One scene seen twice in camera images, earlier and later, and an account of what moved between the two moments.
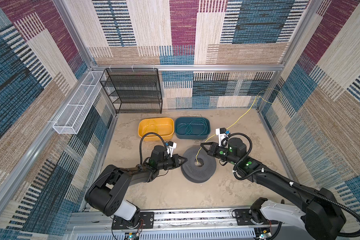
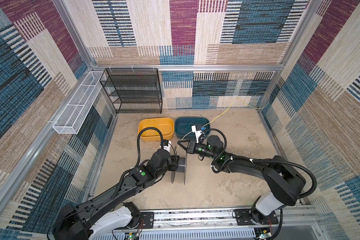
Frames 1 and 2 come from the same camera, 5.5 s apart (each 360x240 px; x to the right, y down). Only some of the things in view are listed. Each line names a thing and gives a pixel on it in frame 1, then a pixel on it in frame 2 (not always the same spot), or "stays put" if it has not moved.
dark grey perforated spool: x=199 y=167 to x=182 y=167
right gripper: x=212 y=152 to x=192 y=144
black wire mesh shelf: x=134 y=90 stays put
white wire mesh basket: x=71 y=118 stays put
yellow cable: x=244 y=117 to x=226 y=108
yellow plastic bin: x=164 y=126 stays put
